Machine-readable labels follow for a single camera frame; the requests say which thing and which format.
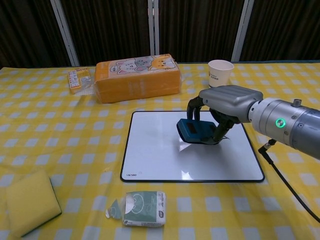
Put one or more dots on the white partition post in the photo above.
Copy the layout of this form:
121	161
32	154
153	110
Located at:
65	32
241	30
153	27

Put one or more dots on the orange cat tissue pack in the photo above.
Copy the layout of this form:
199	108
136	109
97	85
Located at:
135	82

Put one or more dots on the yellow green sponge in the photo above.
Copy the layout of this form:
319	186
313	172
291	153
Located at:
31	202

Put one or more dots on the blue whiteboard eraser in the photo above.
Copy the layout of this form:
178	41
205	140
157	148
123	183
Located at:
191	131

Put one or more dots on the small green tissue pack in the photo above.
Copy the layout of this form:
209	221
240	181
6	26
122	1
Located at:
145	208

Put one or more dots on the dark curtain panel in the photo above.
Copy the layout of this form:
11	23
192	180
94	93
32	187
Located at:
197	30
285	30
107	30
27	32

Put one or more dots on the white paper cup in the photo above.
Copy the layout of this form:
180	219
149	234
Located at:
220	73

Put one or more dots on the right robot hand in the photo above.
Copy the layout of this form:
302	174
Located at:
230	100

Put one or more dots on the clear plastic packet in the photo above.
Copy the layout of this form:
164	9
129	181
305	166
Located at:
87	88

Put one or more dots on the white board black frame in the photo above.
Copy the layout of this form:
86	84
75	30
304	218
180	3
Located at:
155	155

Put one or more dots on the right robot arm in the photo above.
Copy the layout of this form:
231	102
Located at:
287	125

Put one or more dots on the yellow snack packet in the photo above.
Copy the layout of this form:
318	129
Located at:
78	80

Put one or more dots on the yellow white checkered tablecloth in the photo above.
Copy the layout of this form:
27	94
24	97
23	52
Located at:
62	140

